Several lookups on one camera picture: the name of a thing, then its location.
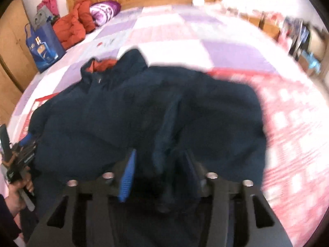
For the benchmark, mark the purple patchwork bed quilt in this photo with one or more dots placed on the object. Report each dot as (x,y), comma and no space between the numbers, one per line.
(180,30)

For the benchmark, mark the purple white pillow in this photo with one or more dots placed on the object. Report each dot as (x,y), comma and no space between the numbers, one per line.
(105,11)

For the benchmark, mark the teal plastic item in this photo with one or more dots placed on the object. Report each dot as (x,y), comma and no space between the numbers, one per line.
(312,61)

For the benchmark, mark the navy padded jacket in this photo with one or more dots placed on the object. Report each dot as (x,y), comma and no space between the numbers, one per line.
(128,108)

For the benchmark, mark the grey clothes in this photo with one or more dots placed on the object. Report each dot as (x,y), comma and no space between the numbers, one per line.
(41,18)

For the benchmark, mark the orange padded jacket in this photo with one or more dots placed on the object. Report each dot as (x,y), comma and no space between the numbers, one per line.
(69,28)

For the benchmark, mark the blue shopping bag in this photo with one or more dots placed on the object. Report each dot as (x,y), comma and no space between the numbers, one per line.
(43,49)

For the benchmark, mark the pink clothes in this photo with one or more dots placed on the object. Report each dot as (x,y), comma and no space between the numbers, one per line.
(48,3)

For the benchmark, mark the red checkered mat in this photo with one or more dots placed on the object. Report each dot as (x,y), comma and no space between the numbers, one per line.
(290,133)

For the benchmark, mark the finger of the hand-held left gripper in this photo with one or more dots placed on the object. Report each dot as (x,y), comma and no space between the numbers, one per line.
(27,140)

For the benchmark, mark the white box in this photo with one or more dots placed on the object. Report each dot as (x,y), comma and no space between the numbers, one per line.
(198,2)

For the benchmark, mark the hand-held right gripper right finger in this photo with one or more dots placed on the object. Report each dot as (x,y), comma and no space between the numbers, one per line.
(191,175)

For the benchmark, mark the wooden wardrobe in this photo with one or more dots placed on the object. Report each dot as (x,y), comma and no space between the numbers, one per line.
(12,56)

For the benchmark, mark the person's left forearm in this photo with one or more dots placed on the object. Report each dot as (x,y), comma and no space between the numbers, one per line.
(7,221)

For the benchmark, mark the person's left hand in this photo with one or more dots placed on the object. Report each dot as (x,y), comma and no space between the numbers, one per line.
(16,195)

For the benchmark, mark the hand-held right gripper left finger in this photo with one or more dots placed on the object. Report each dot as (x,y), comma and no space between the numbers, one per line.
(127,180)

